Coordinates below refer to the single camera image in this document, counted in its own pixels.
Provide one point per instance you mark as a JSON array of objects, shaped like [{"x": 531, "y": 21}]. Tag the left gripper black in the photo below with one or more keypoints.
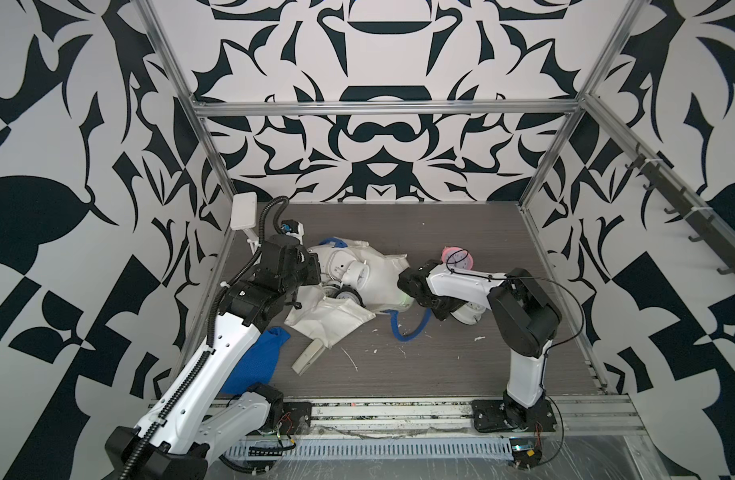
[{"x": 308, "y": 264}]

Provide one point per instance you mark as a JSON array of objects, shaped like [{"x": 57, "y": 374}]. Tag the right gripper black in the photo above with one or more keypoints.
[{"x": 453, "y": 306}]

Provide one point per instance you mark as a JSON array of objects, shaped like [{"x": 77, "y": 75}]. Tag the pink alarm clock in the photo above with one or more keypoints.
[{"x": 457, "y": 257}]

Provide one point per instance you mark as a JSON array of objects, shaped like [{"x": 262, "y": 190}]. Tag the white canvas bag blue handles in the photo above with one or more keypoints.
[{"x": 320, "y": 316}]

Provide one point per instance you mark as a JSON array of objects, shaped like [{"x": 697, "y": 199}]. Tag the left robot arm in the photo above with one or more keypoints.
[{"x": 178, "y": 438}]

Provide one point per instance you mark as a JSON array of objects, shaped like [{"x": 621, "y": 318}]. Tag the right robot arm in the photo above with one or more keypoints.
[{"x": 526, "y": 316}]

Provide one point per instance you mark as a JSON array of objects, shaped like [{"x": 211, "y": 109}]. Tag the white alarm clock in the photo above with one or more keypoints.
[{"x": 356, "y": 275}]

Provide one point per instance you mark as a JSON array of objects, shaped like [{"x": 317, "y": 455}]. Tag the small black alarm clock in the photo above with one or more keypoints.
[{"x": 348, "y": 293}]

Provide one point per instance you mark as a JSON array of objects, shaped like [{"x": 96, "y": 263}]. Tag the beige rectangular block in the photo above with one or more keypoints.
[{"x": 315, "y": 349}]

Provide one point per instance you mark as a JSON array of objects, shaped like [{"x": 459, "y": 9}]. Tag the blue cloth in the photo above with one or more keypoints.
[{"x": 258, "y": 364}]

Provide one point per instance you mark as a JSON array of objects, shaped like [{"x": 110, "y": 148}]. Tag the small green circuit board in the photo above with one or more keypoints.
[{"x": 527, "y": 453}]

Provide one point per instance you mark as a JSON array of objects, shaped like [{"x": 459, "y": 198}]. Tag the black hook rack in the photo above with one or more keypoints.
[{"x": 686, "y": 204}]

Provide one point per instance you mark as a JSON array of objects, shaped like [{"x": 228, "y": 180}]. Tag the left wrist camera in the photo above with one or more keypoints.
[{"x": 292, "y": 228}]

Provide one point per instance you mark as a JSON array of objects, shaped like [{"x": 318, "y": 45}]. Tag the white box on bracket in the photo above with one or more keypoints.
[{"x": 243, "y": 211}]

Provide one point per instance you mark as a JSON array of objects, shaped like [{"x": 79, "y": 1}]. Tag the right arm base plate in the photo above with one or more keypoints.
[{"x": 507, "y": 415}]

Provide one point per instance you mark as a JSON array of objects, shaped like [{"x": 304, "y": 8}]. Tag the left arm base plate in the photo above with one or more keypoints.
[{"x": 287, "y": 418}]

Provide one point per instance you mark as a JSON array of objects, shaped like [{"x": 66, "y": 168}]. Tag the white slotted cable duct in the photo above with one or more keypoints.
[{"x": 375, "y": 449}]

